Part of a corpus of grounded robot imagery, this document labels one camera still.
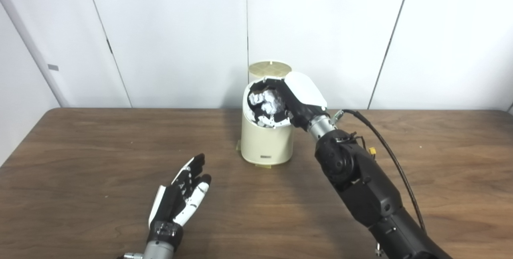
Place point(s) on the cream round bin lid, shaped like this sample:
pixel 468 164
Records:
pixel 269 69

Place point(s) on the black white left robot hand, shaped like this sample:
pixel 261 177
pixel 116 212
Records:
pixel 174 203

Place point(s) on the white paper ball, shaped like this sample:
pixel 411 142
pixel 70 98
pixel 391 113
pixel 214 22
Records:
pixel 266 104

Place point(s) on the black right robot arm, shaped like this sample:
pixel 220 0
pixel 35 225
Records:
pixel 368 195

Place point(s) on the grey wall label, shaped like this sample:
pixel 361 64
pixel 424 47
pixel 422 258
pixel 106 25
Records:
pixel 53 67

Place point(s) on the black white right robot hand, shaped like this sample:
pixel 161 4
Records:
pixel 306 94

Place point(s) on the cream-colored trash bin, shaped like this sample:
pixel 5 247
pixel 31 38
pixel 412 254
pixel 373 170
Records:
pixel 266 142

